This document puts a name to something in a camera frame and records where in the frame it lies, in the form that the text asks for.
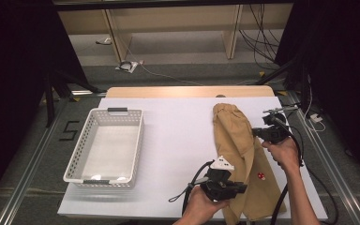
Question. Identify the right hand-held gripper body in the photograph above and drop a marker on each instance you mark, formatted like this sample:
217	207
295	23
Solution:
276	132

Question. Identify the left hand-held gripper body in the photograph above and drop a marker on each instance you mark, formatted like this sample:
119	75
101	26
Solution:
218	184

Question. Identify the tan pants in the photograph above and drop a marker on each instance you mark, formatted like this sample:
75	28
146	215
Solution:
234	140

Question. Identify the white perforated plastic basket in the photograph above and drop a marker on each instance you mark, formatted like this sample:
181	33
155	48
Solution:
106	150

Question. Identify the person's right hand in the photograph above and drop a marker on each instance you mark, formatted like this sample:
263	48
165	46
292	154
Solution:
286	154

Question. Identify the person's left hand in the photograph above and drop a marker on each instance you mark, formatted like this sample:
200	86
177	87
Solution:
200	206

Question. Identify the yellow floor tape piece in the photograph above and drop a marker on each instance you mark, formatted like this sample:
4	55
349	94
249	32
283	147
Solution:
76	99
262	74
282	93

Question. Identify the white power adapter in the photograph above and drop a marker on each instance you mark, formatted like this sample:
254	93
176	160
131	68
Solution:
315	117

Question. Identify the black metal stand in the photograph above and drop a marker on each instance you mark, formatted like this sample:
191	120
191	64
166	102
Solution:
304	90

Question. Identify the white foam board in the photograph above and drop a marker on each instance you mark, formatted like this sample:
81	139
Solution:
175	140

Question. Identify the black curtain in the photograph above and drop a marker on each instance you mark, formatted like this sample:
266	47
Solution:
12	62
350	62

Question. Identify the light wooden shelf unit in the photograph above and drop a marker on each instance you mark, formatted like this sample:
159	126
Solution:
175	17

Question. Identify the small white flat object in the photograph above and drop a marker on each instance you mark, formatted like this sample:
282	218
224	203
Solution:
104	41

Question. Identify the black tripod stand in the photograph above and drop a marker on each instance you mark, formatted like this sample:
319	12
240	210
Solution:
49	103

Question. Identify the long aluminium rail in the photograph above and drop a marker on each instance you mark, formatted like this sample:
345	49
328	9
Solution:
29	175
343	190

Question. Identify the short aluminium rail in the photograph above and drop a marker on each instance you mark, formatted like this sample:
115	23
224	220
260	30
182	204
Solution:
84	92

